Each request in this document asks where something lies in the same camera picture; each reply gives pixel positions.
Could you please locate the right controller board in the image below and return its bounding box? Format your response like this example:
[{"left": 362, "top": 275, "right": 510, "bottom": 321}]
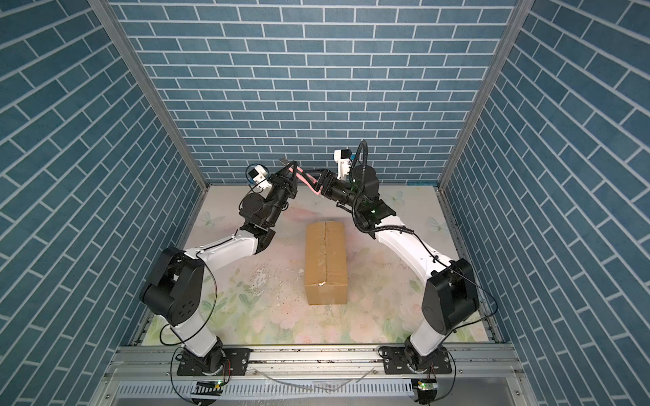
[{"left": 411, "top": 379, "right": 438, "bottom": 405}]

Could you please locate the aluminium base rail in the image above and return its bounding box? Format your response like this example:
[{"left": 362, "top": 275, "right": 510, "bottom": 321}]
[{"left": 104, "top": 343, "right": 525, "bottom": 393}]

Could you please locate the controller board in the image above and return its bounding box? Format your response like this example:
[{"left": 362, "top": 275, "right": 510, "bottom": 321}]
[
  {"left": 190, "top": 381, "right": 223, "bottom": 405},
  {"left": 411, "top": 379, "right": 438, "bottom": 405}
]

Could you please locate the left controller board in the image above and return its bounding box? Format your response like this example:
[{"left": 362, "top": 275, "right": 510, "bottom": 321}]
[{"left": 190, "top": 381, "right": 223, "bottom": 405}]

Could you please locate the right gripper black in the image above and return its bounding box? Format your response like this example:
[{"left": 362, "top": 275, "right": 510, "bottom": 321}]
[{"left": 304, "top": 170, "right": 365, "bottom": 214}]

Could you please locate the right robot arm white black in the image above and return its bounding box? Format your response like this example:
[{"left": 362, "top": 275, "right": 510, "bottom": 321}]
[{"left": 298, "top": 164, "right": 480, "bottom": 363}]

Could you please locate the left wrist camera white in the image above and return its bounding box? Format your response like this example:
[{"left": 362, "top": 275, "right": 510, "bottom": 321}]
[{"left": 245, "top": 163, "right": 272, "bottom": 193}]

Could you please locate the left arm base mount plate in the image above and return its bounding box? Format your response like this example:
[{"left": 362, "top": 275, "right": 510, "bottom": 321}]
[{"left": 174, "top": 347, "right": 252, "bottom": 377}]

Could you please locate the brown cardboard express box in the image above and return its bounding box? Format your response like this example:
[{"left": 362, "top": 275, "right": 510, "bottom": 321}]
[{"left": 304, "top": 222, "right": 349, "bottom": 306}]

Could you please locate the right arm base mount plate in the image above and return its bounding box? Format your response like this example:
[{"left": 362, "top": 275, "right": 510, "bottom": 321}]
[{"left": 377, "top": 345, "right": 452, "bottom": 375}]

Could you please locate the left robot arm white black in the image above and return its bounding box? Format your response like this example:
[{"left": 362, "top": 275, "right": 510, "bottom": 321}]
[{"left": 140, "top": 161, "right": 298, "bottom": 359}]

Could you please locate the pink utility knife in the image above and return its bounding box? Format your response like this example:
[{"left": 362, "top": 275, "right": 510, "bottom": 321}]
[{"left": 279, "top": 158, "right": 320, "bottom": 196}]

